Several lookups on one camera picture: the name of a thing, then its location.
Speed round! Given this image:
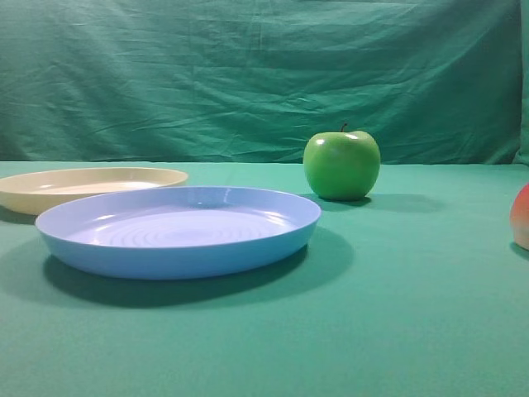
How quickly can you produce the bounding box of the yellow plastic plate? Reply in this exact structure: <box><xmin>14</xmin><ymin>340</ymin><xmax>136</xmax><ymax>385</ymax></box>
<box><xmin>1</xmin><ymin>167</ymin><xmax>189</xmax><ymax>215</ymax></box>

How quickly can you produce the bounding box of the blue plastic plate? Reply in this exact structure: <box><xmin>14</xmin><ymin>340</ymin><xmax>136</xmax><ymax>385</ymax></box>
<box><xmin>36</xmin><ymin>186</ymin><xmax>322</xmax><ymax>280</ymax></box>

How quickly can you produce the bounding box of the green apple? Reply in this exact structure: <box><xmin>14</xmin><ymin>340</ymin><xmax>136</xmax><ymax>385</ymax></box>
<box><xmin>303</xmin><ymin>130</ymin><xmax>381</xmax><ymax>201</ymax></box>

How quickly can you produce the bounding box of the green table cloth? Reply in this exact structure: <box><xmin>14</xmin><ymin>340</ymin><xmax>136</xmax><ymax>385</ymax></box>
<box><xmin>1</xmin><ymin>165</ymin><xmax>528</xmax><ymax>396</ymax></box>

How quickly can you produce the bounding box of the green backdrop cloth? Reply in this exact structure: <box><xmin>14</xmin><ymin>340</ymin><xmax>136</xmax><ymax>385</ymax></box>
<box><xmin>1</xmin><ymin>1</ymin><xmax>528</xmax><ymax>164</ymax></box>

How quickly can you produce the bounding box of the round reddish yellow bread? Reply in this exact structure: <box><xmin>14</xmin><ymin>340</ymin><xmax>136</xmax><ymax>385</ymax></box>
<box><xmin>509</xmin><ymin>184</ymin><xmax>529</xmax><ymax>251</ymax></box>

